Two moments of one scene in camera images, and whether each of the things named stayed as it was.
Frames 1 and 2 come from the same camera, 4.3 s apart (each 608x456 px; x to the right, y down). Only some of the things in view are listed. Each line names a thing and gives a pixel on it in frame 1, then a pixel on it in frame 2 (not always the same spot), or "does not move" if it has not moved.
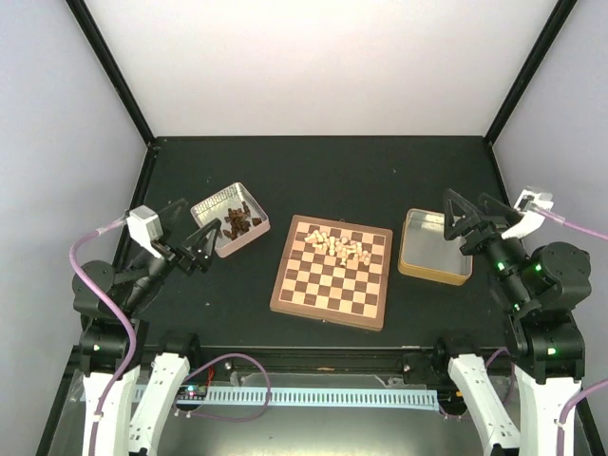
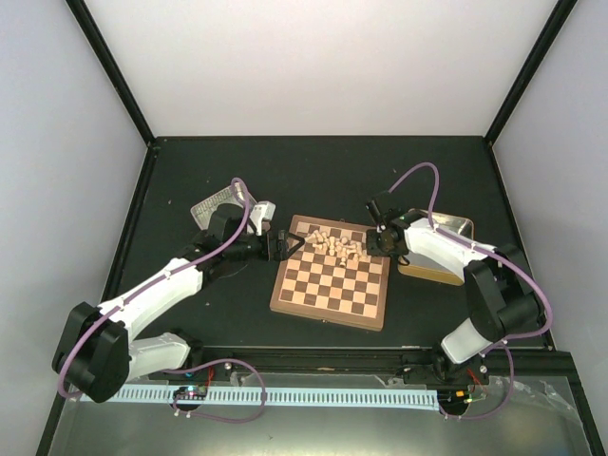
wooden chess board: (334, 271) does not move
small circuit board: (191, 392) does not move
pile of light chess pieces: (341, 246) does not move
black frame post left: (92, 31) does not move
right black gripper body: (479, 244) → (380, 247)
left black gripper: (189, 259) → (281, 252)
